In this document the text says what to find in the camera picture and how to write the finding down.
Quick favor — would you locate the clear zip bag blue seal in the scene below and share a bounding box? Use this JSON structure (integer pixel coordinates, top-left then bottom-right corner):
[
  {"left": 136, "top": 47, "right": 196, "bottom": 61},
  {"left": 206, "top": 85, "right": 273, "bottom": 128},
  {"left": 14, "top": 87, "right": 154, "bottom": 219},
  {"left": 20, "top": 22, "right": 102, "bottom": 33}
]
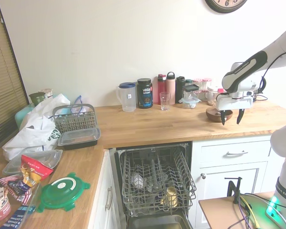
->
[{"left": 70, "top": 95, "right": 90, "bottom": 113}]

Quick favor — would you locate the dishwasher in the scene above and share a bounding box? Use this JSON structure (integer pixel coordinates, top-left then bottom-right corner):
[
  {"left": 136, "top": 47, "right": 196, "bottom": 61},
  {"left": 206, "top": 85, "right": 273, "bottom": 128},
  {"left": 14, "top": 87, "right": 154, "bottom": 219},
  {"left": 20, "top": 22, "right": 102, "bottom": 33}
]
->
[{"left": 112, "top": 141, "right": 194, "bottom": 229}]

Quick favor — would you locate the clear canister black lid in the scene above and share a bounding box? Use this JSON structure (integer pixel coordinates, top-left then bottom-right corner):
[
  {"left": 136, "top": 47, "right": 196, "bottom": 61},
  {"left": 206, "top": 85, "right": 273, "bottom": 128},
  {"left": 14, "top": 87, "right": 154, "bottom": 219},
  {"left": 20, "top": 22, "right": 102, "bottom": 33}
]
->
[{"left": 182, "top": 83, "right": 200, "bottom": 99}]

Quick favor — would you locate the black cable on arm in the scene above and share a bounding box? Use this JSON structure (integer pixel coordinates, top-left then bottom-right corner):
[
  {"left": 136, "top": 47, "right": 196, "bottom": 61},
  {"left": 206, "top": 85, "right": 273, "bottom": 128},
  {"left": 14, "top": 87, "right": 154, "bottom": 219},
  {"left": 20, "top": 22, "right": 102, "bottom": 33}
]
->
[{"left": 260, "top": 49, "right": 286, "bottom": 94}]

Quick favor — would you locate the grey dishwasher cutlery basket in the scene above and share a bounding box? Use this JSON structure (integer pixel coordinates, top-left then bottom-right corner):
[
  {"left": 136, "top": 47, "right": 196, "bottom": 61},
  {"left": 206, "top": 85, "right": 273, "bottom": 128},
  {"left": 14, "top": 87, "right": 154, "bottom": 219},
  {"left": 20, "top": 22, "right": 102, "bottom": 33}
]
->
[{"left": 52, "top": 103, "right": 98, "bottom": 135}]

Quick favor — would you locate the clear pitcher blue lid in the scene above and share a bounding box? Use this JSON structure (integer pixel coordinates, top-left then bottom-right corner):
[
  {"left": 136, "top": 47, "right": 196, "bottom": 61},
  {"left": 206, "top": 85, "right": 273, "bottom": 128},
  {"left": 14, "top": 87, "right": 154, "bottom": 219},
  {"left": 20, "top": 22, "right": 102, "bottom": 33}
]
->
[{"left": 115, "top": 82, "right": 137, "bottom": 113}]

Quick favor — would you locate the white drawer front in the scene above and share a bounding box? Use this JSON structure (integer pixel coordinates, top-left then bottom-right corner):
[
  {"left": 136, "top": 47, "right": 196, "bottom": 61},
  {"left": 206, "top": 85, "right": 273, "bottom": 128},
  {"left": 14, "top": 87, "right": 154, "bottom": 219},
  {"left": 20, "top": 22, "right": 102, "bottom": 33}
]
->
[{"left": 199, "top": 139, "right": 273, "bottom": 164}]

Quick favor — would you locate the clear cup in rack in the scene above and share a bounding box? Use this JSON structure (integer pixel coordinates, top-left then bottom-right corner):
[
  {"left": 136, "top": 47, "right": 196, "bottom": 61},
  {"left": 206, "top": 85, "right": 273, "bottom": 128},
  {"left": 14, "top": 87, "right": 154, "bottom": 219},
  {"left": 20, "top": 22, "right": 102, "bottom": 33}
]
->
[{"left": 130, "top": 172, "right": 146, "bottom": 189}]

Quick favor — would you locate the clear plastic takeout container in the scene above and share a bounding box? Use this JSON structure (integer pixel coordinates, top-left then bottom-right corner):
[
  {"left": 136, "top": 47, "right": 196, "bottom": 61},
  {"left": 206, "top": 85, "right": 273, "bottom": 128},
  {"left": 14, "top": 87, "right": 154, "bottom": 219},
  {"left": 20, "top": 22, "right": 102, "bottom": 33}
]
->
[{"left": 2, "top": 148, "right": 63, "bottom": 177}]

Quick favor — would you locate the red white striped wrapper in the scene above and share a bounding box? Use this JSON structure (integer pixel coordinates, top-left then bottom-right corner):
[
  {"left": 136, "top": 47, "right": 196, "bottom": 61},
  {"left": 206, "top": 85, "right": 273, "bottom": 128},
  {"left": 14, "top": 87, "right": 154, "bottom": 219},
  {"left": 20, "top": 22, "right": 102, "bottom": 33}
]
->
[{"left": 0, "top": 175, "right": 33, "bottom": 205}]

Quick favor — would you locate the clear drinking glass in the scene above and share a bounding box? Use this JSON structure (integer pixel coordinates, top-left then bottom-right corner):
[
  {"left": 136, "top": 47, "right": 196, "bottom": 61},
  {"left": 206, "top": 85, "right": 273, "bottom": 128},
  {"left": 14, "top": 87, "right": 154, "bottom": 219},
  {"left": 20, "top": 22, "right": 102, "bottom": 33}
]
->
[{"left": 159, "top": 92, "right": 171, "bottom": 111}]

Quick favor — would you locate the black rimmed wall clock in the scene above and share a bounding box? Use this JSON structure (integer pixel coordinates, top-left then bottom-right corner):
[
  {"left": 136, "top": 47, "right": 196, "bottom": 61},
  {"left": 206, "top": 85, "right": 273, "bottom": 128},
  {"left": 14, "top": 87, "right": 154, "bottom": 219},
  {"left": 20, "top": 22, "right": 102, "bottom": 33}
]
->
[{"left": 204, "top": 0, "right": 248, "bottom": 14}]

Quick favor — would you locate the pink oatmeal cup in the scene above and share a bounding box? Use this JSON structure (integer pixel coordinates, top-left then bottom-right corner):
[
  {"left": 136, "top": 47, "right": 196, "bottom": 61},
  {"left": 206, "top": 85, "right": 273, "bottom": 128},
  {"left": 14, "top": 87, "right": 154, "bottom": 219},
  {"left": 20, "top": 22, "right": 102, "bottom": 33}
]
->
[{"left": 0, "top": 187, "right": 12, "bottom": 224}]

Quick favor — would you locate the brown wooden bowl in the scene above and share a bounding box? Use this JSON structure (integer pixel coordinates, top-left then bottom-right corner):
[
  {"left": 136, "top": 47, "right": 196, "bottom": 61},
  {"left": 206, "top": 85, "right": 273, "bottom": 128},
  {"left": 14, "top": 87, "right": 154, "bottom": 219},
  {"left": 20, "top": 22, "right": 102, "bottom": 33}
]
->
[{"left": 205, "top": 107, "right": 234, "bottom": 123}]

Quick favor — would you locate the pink water bottle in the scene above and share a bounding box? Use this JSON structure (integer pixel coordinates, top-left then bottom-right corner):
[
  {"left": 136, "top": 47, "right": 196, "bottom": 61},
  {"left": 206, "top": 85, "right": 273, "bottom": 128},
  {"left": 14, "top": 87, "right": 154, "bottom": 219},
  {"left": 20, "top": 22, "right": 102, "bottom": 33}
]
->
[{"left": 166, "top": 71, "right": 176, "bottom": 105}]

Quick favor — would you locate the green round container lid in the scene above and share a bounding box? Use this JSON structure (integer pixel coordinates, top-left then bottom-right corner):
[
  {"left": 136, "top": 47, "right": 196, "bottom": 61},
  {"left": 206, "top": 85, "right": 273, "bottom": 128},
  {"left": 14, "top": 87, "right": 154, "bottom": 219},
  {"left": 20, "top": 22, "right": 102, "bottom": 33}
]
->
[{"left": 35, "top": 172, "right": 92, "bottom": 213}]

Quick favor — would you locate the silver drawer handle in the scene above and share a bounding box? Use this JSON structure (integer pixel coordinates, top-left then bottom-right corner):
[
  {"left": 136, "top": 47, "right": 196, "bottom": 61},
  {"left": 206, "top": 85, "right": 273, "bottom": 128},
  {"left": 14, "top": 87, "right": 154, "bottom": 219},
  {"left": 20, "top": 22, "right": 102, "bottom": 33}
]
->
[{"left": 226, "top": 150, "right": 249, "bottom": 156}]

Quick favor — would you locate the white yogurt tub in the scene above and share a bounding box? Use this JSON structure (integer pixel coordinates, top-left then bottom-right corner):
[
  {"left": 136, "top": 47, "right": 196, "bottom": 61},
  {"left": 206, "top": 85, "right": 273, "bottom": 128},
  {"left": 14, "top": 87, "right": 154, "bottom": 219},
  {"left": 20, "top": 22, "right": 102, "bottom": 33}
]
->
[{"left": 38, "top": 88, "right": 54, "bottom": 100}]

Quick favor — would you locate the dark green cup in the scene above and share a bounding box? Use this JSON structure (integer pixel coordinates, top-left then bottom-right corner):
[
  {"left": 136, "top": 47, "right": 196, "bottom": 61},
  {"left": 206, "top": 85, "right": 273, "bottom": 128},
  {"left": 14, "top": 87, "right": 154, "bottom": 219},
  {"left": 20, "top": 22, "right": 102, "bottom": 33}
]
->
[{"left": 29, "top": 92, "right": 47, "bottom": 107}]

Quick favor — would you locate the silver cabinet door handle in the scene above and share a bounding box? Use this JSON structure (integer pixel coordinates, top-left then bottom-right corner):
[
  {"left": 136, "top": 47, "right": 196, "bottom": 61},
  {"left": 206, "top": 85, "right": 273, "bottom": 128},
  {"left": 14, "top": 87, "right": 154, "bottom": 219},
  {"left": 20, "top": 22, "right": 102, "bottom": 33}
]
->
[{"left": 105, "top": 186, "right": 113, "bottom": 211}]

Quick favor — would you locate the white lidded glass jar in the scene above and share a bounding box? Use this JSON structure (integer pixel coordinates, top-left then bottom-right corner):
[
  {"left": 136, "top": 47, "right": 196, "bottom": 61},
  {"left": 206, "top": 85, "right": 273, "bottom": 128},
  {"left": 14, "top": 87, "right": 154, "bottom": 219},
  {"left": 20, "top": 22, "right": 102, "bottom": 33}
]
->
[{"left": 205, "top": 86, "right": 219, "bottom": 102}]

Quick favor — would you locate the yellow cup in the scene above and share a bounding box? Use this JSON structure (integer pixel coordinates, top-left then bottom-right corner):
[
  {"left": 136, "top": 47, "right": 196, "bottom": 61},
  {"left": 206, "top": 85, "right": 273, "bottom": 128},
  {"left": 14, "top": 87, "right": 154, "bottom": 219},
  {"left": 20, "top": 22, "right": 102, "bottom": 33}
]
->
[{"left": 160, "top": 186, "right": 180, "bottom": 208}]

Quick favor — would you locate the glass baking dish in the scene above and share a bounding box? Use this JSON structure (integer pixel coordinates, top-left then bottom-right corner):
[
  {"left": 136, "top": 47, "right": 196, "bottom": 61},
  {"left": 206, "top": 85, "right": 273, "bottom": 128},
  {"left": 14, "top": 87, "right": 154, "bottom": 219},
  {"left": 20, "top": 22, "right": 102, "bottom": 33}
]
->
[{"left": 0, "top": 176, "right": 42, "bottom": 229}]

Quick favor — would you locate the red snack bag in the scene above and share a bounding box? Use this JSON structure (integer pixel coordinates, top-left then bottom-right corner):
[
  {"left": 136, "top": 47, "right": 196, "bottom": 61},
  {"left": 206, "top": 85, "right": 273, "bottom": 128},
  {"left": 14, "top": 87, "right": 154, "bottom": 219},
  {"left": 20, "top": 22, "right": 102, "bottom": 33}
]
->
[{"left": 20, "top": 154, "right": 54, "bottom": 189}]

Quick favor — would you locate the wooden robot mounting board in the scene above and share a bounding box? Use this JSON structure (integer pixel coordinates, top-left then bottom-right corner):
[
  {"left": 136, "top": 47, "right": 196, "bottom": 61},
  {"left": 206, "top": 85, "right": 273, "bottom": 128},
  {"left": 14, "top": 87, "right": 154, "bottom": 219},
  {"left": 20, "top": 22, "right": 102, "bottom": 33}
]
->
[{"left": 198, "top": 191, "right": 286, "bottom": 229}]

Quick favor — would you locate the jar with red gingham lid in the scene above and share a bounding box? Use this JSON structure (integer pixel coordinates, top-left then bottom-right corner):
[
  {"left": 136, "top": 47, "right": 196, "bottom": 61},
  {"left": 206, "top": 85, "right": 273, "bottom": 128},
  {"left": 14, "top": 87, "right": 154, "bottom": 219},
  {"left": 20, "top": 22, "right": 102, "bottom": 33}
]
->
[
  {"left": 193, "top": 78, "right": 204, "bottom": 91},
  {"left": 202, "top": 77, "right": 213, "bottom": 89}
]

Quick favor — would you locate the black table clamp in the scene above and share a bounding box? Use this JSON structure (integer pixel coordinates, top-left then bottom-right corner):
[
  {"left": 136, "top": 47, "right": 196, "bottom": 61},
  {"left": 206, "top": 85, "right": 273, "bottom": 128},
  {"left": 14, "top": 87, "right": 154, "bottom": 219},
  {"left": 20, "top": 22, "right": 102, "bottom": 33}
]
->
[{"left": 224, "top": 177, "right": 244, "bottom": 205}]

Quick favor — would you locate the black water bottle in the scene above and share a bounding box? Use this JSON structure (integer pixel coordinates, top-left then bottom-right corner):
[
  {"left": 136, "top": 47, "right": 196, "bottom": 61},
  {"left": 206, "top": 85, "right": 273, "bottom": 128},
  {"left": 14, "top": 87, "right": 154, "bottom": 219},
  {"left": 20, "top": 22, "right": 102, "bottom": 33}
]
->
[{"left": 175, "top": 76, "right": 186, "bottom": 104}]

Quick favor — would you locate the grey wire dishwasher rack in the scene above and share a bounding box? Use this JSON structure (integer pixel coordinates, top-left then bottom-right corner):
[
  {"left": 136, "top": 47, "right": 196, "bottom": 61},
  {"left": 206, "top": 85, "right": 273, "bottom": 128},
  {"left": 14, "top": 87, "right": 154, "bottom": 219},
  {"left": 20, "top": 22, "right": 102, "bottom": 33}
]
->
[{"left": 120, "top": 145, "right": 197, "bottom": 217}]

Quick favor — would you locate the black Vega protein tub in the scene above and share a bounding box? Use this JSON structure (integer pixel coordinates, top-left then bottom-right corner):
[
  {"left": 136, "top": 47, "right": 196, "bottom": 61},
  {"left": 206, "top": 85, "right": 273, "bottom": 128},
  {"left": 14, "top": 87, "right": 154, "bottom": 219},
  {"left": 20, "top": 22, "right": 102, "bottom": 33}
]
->
[{"left": 136, "top": 78, "right": 154, "bottom": 109}]

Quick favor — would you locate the yellow cable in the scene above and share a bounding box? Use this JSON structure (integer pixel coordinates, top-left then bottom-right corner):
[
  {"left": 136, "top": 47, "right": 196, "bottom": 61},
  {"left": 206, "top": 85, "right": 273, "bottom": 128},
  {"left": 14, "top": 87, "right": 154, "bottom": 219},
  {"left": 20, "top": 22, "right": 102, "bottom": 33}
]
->
[{"left": 242, "top": 197, "right": 262, "bottom": 229}]

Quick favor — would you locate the glass container teal-rimmed lid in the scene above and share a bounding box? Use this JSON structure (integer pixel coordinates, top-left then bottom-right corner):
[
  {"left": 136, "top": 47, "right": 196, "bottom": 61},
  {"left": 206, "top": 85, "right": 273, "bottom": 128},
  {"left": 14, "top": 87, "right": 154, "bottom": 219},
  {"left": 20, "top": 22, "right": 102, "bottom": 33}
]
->
[{"left": 180, "top": 96, "right": 202, "bottom": 109}]

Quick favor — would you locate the black takeout container clear lid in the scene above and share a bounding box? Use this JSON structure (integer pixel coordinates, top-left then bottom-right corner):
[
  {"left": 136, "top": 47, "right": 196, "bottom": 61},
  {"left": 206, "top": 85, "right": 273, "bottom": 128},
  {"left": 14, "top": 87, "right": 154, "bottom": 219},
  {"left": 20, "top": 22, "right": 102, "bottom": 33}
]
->
[{"left": 57, "top": 126, "right": 102, "bottom": 151}]

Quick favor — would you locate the tan window blind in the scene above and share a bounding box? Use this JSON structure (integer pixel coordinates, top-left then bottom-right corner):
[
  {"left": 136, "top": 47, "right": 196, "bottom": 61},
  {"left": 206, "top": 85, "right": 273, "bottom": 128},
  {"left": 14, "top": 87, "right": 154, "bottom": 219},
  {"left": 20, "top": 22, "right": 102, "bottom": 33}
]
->
[{"left": 0, "top": 0, "right": 30, "bottom": 154}]

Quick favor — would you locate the purple cable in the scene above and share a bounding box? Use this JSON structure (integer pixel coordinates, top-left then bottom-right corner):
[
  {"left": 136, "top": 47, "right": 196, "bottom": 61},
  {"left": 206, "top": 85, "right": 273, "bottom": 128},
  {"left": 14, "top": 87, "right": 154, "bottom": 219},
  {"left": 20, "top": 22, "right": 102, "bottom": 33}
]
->
[{"left": 225, "top": 194, "right": 258, "bottom": 229}]

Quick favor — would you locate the red water bottle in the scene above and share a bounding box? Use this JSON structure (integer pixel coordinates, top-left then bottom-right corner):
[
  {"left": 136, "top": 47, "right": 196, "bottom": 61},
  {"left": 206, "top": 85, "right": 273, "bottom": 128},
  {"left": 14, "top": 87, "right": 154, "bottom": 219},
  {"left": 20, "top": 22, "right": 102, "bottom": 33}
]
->
[{"left": 156, "top": 73, "right": 167, "bottom": 105}]

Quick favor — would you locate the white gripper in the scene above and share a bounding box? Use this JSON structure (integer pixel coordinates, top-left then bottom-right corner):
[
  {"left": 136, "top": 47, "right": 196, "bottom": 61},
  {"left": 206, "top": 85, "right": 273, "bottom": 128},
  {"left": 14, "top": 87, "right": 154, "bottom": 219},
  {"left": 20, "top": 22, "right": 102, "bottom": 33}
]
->
[{"left": 216, "top": 92, "right": 254, "bottom": 126}]

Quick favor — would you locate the white plastic shopping bag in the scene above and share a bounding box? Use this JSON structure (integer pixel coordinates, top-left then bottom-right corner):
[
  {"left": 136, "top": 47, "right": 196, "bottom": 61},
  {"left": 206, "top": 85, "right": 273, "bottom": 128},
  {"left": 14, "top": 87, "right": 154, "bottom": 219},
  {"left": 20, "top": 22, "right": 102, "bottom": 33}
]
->
[{"left": 2, "top": 93, "right": 71, "bottom": 162}]

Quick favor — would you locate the blue almond snack box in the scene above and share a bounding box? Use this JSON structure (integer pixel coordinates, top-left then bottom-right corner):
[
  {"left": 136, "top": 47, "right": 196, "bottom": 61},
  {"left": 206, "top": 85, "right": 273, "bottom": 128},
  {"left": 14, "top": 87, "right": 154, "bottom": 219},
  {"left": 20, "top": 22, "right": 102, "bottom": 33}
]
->
[{"left": 6, "top": 204, "right": 37, "bottom": 229}]

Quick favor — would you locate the teal plastic container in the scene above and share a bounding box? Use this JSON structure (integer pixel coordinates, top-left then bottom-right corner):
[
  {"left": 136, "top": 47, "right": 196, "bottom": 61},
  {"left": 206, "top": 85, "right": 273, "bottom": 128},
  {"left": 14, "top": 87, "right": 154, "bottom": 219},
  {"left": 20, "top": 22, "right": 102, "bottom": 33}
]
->
[{"left": 14, "top": 104, "right": 37, "bottom": 131}]

